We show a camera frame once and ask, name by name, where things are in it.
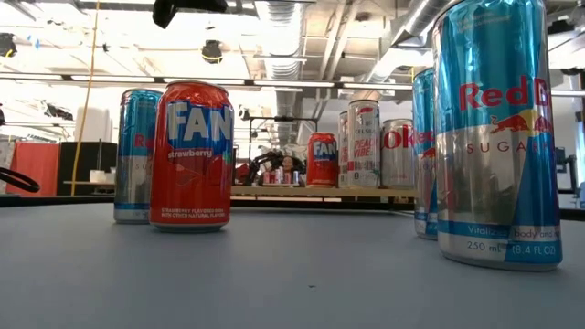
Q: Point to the orange partition panel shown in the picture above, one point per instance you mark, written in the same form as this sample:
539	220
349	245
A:
34	164

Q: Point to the red Fanta strawberry can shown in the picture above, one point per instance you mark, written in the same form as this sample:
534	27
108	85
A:
322	160
192	183

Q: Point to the black background robot arm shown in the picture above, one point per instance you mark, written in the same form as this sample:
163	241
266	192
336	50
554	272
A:
265	160

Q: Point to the black ceiling lamp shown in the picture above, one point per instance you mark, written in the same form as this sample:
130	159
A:
212	51
7	45

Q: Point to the corrugated silver ventilation duct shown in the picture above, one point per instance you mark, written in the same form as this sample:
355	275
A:
283	55

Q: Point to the silver Diet Coke can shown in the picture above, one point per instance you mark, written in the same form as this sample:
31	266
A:
397	164

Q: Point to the blue silver Red Bull can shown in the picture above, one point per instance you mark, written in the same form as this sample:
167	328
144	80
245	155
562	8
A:
498	183
424	183
132	183

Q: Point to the blue-grey table mat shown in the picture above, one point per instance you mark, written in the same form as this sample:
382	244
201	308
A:
292	297

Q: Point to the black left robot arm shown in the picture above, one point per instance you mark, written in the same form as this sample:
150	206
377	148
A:
201	5

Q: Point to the black metal rack frame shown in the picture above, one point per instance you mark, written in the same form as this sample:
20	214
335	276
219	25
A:
283	119

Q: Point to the white cylindrical tank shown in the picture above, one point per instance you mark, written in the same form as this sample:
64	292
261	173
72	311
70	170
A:
93	125

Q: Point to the smooth silver ventilation duct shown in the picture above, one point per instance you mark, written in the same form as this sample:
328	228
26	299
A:
402	27

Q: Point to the white Celsius Peach Vibe can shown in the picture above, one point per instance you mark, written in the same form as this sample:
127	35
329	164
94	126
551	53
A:
343	160
364	151

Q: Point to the white box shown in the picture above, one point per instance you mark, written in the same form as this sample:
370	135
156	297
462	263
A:
97	176

